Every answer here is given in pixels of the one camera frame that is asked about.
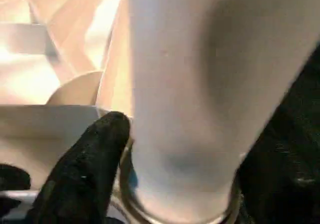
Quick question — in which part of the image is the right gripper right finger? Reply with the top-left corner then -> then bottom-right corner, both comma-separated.
237,130 -> 320,224

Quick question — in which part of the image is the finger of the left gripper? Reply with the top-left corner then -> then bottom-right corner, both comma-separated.
0,164 -> 31,192

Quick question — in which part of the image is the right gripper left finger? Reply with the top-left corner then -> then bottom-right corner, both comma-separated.
26,111 -> 131,224

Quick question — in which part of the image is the white plastic table top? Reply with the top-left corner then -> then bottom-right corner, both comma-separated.
0,0 -> 246,224

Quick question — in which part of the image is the white plastic table leg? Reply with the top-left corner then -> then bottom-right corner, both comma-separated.
124,0 -> 320,220

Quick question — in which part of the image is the black mat cover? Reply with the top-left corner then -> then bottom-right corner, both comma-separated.
0,50 -> 320,224

